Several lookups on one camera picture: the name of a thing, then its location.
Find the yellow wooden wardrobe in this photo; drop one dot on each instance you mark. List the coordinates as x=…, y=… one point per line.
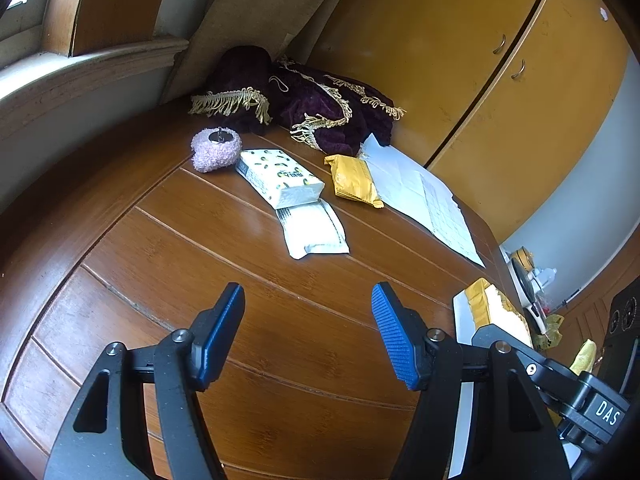
x=501, y=97

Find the small yellow foil packet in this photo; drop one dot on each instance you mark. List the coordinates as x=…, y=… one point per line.
x=352, y=180

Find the purple fringed velvet cloth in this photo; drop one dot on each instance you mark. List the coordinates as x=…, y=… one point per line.
x=248, y=91

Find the yellow knotted towel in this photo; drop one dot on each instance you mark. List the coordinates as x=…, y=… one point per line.
x=585, y=358

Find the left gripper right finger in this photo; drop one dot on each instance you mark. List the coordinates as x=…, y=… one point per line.
x=433, y=364

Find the brown wooden door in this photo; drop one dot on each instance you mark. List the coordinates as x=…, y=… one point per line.
x=585, y=317

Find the pink fluffy ball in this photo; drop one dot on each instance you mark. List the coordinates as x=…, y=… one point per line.
x=215, y=148

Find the white flat sachet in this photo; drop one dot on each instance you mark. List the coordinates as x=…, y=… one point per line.
x=312, y=229

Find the white paper sheets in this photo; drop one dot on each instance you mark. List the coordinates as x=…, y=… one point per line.
x=412, y=190

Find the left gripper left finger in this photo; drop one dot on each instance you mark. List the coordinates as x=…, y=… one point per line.
x=104, y=434

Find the yellow lined white box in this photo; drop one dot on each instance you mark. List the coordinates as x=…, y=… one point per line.
x=480, y=304

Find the wooden window frame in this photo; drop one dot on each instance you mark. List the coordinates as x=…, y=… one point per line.
x=85, y=44

